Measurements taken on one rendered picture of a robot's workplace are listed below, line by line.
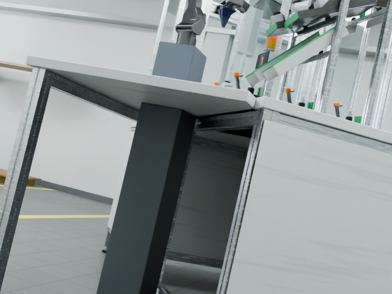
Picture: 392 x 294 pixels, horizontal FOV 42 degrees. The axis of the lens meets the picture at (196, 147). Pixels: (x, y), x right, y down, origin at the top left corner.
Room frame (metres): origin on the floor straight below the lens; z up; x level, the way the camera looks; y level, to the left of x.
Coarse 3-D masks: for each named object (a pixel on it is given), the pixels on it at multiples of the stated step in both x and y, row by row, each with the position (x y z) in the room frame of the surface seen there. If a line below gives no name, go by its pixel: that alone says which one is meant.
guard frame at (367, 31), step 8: (184, 0) 2.82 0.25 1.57; (376, 0) 3.18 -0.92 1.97; (160, 16) 3.32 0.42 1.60; (176, 16) 2.83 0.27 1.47; (160, 24) 3.29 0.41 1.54; (176, 24) 2.82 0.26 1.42; (176, 32) 2.82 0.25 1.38; (368, 32) 3.18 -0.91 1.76; (368, 40) 3.18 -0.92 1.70; (360, 48) 3.19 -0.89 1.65; (152, 56) 3.29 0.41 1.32; (360, 56) 3.18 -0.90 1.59; (320, 64) 3.65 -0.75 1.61; (360, 64) 3.17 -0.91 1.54; (360, 72) 3.18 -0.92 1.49; (352, 88) 3.19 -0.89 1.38; (312, 96) 3.66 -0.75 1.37; (352, 96) 3.17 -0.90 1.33; (352, 104) 3.18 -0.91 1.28; (352, 112) 3.18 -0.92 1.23
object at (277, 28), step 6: (312, 6) 1.77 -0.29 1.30; (276, 24) 1.76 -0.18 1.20; (282, 24) 1.76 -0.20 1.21; (312, 24) 1.82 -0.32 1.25; (330, 24) 1.89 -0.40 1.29; (270, 30) 1.83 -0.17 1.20; (276, 30) 1.79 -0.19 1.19; (282, 30) 1.81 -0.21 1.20; (288, 30) 1.83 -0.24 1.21; (294, 30) 1.86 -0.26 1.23; (270, 36) 1.88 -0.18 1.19
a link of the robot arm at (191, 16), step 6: (192, 0) 1.82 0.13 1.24; (198, 0) 1.82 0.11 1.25; (192, 6) 1.82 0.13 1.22; (198, 6) 1.83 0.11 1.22; (186, 12) 1.84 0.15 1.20; (192, 12) 1.82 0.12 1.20; (198, 12) 1.82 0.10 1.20; (186, 18) 1.84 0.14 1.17; (192, 18) 1.82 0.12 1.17; (198, 18) 1.82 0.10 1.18; (204, 18) 1.84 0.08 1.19; (186, 24) 1.84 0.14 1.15
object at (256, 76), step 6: (312, 36) 1.77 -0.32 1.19; (300, 42) 1.76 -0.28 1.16; (306, 42) 1.77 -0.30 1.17; (294, 48) 1.76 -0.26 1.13; (282, 54) 1.76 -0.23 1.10; (288, 54) 1.76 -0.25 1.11; (276, 60) 1.76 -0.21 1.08; (264, 66) 1.75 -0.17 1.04; (252, 72) 1.87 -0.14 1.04; (258, 72) 1.75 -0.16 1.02; (246, 78) 1.87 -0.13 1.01; (252, 78) 1.88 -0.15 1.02; (258, 78) 1.75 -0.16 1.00; (264, 78) 1.75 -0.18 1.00; (252, 84) 1.88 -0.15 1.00
